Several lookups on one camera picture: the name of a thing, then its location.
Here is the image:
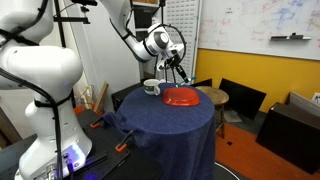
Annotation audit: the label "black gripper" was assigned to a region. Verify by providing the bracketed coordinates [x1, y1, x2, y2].
[165, 54, 190, 84]

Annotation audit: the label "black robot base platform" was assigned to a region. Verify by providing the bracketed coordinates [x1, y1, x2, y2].
[0, 109, 164, 180]

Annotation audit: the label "green and white mug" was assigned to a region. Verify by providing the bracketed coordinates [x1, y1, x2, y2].
[143, 78, 167, 97]

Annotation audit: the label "whiteboard marker tray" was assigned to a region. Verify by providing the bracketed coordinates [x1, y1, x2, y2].
[269, 32, 313, 42]

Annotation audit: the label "red square plate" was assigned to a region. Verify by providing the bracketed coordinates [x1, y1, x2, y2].
[161, 86, 201, 108]

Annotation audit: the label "small black leaning panel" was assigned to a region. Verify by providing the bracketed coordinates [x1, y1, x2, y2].
[189, 78, 213, 89]

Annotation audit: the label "round wooden stool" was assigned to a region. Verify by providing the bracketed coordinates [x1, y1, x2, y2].
[195, 85, 230, 139]

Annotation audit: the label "white pegboard panel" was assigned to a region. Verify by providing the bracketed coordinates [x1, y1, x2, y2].
[159, 0, 203, 86]

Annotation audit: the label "black cabinet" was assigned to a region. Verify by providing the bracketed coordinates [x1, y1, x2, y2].
[110, 82, 145, 113]

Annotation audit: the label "large black leaning panel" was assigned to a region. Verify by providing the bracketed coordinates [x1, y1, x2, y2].
[218, 78, 268, 121]

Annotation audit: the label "black tripod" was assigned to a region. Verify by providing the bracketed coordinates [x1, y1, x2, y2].
[153, 0, 177, 84]

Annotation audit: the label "blue tablecloth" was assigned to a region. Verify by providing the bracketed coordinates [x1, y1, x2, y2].
[101, 81, 217, 180]

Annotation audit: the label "wooden planks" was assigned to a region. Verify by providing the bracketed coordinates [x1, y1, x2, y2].
[83, 80, 110, 115]

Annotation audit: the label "whiteboard with scribbles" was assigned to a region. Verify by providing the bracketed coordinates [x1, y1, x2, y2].
[197, 0, 320, 62]

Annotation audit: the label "orange and black clamp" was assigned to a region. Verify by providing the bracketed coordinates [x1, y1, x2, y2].
[114, 129, 136, 154]
[89, 116, 105, 130]

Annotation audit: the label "round black floor base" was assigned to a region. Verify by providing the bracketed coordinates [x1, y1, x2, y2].
[213, 161, 241, 180]

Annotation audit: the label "orange object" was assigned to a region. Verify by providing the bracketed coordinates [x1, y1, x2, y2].
[73, 104, 88, 116]

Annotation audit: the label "large black box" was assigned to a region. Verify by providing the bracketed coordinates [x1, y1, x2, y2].
[255, 101, 320, 175]

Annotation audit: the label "grey panel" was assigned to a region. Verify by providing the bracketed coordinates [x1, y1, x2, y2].
[288, 91, 320, 118]

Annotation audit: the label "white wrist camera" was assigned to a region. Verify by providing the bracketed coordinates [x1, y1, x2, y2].
[156, 43, 185, 71]

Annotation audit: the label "dark wall shelf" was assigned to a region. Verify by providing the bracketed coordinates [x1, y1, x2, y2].
[132, 0, 160, 33]

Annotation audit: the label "black camera stand pole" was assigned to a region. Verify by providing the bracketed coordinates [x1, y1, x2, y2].
[53, 0, 99, 109]

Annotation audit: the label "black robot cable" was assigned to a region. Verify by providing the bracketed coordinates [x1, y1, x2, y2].
[0, 29, 74, 180]

